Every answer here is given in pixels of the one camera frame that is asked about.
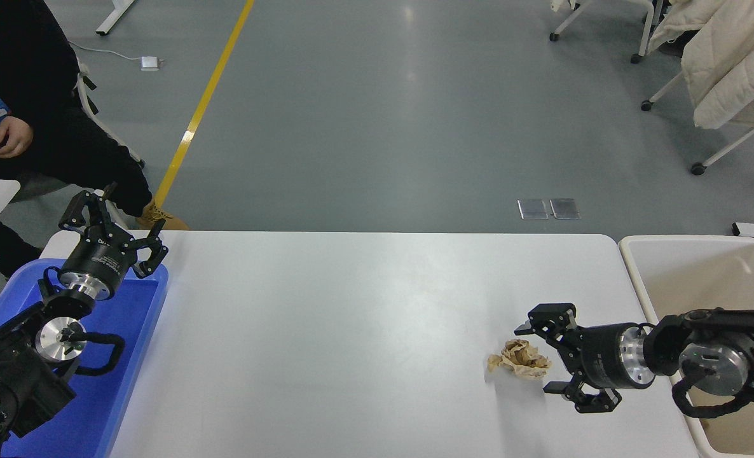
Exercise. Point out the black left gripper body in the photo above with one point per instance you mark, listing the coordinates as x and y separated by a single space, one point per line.
97 261

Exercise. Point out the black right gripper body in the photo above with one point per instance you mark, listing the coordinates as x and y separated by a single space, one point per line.
599 356

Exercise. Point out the tan paper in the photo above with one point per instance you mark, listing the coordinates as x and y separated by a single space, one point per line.
517 362

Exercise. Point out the person's left hand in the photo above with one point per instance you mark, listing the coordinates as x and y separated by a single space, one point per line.
16 137

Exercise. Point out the blue plastic tray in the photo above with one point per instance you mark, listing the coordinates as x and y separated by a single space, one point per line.
123 356

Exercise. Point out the silver floor plate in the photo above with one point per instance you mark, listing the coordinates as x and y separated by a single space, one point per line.
533 209
564 208

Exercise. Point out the large pale bin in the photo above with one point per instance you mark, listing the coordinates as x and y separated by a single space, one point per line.
701 286

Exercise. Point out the grey office chair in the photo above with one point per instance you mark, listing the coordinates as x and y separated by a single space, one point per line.
79 89

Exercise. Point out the person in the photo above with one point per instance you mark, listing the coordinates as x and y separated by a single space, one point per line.
34 51

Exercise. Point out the white desk foot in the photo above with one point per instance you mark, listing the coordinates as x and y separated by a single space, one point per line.
111 19

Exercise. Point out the white chair holding coat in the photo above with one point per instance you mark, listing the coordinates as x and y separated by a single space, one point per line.
698 168

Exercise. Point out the white swivel chair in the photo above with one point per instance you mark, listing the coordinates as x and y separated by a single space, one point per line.
553 37

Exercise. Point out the cream padded coat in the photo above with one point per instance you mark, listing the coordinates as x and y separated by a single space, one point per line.
733 63

